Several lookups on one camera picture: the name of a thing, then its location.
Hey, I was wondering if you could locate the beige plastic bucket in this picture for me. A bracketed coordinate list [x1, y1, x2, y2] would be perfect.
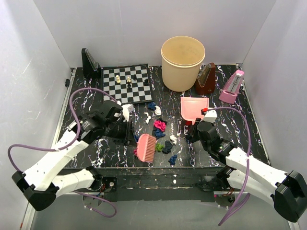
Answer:
[161, 36, 206, 92]

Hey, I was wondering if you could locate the blue scrap front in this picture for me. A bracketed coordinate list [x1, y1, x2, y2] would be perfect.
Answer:
[168, 155, 177, 166]

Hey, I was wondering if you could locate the magenta scrap upper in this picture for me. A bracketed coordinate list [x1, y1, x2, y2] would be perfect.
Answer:
[153, 120, 167, 132]

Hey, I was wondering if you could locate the green paper scrap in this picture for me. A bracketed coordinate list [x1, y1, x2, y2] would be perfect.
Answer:
[155, 143, 165, 152]

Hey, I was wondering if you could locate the white chess piece left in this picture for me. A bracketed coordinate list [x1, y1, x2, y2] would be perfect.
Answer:
[116, 75, 121, 84]

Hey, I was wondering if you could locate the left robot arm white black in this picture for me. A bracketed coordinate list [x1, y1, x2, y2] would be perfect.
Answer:
[12, 100, 137, 211]

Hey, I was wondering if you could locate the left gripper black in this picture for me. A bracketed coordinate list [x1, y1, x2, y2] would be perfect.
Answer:
[104, 118, 138, 147]

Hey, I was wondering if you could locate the brown metronome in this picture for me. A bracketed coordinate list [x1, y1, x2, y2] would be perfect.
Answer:
[194, 62, 216, 95]

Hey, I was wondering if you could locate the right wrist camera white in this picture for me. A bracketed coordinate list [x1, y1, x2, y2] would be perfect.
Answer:
[201, 108, 217, 123]

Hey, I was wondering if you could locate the black chess piece edge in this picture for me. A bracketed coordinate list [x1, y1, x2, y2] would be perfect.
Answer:
[143, 78, 149, 86]

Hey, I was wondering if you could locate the small white scrap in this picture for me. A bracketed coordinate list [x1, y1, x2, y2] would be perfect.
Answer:
[170, 135, 177, 145]

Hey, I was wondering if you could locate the black scrap centre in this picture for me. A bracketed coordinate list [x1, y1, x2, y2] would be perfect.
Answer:
[162, 140, 173, 154]

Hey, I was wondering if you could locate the navy scrap under magenta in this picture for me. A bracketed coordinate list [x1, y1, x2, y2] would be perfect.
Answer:
[152, 128, 165, 139]

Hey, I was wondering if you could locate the black grey chessboard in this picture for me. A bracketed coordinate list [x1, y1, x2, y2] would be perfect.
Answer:
[102, 64, 153, 104]

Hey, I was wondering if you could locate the white scrap near brush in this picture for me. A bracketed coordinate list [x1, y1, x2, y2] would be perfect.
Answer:
[154, 106, 162, 116]

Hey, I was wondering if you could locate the white scrap strip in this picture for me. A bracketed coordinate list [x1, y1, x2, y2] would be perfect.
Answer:
[143, 112, 152, 124]

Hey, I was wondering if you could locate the pink dustpan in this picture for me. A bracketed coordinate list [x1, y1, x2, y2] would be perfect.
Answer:
[180, 97, 209, 125]

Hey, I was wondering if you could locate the navy scrap near chessboard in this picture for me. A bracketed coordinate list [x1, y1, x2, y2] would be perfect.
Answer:
[147, 102, 156, 111]

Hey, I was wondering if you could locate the pink metronome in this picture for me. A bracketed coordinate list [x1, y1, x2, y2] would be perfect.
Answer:
[219, 70, 244, 104]

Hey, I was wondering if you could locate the pink hand brush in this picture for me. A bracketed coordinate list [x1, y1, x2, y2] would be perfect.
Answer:
[134, 134, 156, 163]

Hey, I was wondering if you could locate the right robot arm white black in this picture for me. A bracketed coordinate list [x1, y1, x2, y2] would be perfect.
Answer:
[187, 118, 307, 222]

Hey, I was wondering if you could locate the black metronome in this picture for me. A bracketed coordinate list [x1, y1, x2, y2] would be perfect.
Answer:
[81, 48, 101, 79]

